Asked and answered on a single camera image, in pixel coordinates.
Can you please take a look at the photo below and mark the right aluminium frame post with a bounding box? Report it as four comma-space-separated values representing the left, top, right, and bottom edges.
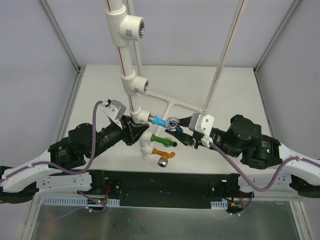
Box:
253, 0, 304, 76

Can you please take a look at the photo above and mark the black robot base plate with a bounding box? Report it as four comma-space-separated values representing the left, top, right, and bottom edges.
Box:
37, 169, 296, 208

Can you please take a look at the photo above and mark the right white cable duct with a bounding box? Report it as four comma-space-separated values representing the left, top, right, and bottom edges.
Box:
210, 201, 228, 210

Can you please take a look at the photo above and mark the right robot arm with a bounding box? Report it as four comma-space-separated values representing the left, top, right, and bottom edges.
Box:
165, 113, 320, 199

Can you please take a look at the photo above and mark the white cable duct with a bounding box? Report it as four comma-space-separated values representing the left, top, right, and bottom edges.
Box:
210, 201, 228, 210
41, 196, 121, 208

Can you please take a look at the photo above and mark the left white cable duct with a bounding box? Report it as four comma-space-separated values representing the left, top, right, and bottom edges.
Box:
41, 196, 121, 208

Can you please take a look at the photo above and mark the aluminium frame post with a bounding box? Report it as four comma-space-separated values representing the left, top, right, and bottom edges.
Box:
37, 0, 81, 74
253, 0, 304, 76

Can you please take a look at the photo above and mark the left aluminium frame post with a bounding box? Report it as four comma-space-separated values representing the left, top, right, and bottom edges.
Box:
37, 0, 81, 74

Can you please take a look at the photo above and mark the white PVC pipe stand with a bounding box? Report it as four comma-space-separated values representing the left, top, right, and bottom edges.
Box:
103, 0, 248, 160

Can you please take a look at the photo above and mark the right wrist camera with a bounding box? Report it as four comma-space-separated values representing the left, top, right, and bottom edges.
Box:
188, 112, 215, 148

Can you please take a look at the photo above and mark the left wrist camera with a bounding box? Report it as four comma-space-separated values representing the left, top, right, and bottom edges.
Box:
103, 99, 127, 129

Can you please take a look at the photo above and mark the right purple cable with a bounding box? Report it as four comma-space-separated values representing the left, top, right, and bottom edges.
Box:
208, 141, 320, 193

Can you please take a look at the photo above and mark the blue water faucet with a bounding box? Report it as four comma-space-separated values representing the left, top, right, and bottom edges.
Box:
148, 115, 184, 133

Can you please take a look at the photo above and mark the orange water faucet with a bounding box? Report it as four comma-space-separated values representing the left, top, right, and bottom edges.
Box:
152, 148, 176, 168

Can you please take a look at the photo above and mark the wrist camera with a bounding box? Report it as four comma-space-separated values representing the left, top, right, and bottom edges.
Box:
103, 99, 127, 129
188, 112, 215, 148

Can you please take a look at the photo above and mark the green water faucet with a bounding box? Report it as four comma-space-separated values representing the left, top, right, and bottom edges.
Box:
150, 134, 178, 148

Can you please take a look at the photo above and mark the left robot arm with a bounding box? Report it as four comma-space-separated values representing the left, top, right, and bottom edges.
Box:
0, 115, 150, 204

